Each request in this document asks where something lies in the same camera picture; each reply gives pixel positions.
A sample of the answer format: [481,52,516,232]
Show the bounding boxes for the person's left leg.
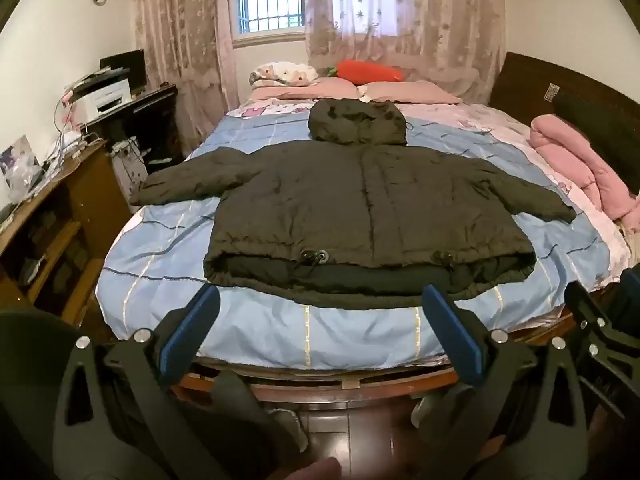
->
[207,369,303,480]

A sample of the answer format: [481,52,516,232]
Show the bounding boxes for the person's shoe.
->
[267,407,309,453]
[410,395,437,431]

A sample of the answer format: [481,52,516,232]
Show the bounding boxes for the brown wooden cabinet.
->
[0,140,133,331]

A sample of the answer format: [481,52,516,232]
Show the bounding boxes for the pink quilt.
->
[530,114,640,222]

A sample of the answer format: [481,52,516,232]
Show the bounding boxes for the photo print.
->
[0,135,43,186]

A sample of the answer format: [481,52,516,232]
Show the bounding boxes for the black desk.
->
[82,83,181,171]

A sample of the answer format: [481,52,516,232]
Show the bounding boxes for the dark olive hooded jacket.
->
[129,99,578,311]

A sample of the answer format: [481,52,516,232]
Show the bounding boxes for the person's left shoe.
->
[267,407,309,453]

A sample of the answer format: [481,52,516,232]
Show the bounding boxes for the floral pillow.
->
[249,61,319,87]

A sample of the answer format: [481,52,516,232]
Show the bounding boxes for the blue plaid bed sheet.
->
[95,95,633,372]

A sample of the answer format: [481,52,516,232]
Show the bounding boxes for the black monitor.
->
[99,49,147,96]

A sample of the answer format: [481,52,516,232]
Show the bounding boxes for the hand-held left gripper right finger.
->
[421,284,591,480]

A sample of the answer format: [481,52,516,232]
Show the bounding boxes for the pink floral lace curtain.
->
[305,0,506,106]
[132,0,241,153]

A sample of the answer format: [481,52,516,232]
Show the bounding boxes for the pink pillow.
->
[361,80,463,106]
[250,77,363,102]

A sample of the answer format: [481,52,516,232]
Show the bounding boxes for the dark wooden headboard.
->
[487,51,640,196]

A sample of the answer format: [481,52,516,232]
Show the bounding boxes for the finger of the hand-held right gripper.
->
[565,280,640,416]

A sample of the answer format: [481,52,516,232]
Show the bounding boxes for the clear plastic bag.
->
[6,157,47,202]

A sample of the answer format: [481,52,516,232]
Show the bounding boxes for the person's right shoe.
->
[410,395,437,431]

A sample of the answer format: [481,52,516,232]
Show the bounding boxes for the white printer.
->
[74,67,133,123]

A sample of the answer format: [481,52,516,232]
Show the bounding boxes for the floral storage box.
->
[112,152,149,202]

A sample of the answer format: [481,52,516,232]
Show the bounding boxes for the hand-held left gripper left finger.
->
[52,284,223,480]

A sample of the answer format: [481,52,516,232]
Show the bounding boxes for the orange carrot plush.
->
[325,59,407,84]

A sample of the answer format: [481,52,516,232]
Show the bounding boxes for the white cables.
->
[46,120,101,173]

